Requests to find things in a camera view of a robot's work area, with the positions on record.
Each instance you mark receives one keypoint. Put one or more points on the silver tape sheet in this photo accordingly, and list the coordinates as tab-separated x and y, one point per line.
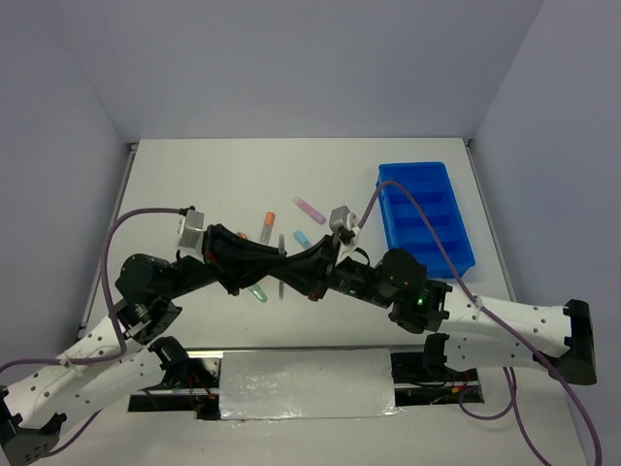
306	384

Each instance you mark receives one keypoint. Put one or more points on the green clear highlighter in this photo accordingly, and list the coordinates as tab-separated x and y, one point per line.
257	291

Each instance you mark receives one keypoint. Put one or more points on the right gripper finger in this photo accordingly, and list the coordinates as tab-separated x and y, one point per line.
318	260
313	287

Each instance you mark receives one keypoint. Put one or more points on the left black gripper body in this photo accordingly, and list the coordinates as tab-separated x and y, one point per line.
216	260

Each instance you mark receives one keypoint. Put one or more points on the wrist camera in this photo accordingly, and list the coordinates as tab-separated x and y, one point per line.
191	232
344	225

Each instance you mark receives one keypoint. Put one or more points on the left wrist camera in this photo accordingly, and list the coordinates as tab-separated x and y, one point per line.
191	232

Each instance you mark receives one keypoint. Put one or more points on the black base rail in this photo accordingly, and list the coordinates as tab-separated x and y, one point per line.
198	392

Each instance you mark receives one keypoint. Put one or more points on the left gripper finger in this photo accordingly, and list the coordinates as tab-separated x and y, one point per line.
246	275
229	249

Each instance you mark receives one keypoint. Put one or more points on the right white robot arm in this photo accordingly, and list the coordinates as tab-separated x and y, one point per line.
462	330

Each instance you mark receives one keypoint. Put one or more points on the orange capped clear marker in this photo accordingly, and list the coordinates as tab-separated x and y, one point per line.
267	228

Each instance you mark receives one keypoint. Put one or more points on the blue plastic divided bin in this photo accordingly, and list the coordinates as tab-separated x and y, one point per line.
421	209

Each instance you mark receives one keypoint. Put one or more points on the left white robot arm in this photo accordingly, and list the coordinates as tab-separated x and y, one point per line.
128	350

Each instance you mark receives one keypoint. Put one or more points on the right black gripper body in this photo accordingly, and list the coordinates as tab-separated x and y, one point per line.
351	277

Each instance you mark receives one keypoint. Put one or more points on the purple pink highlighter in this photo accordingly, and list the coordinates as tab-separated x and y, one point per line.
309	210

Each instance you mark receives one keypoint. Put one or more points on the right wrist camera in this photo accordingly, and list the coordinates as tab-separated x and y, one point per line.
344	225

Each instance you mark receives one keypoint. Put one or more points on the light blue clear marker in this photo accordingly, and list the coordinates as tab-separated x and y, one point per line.
302	240

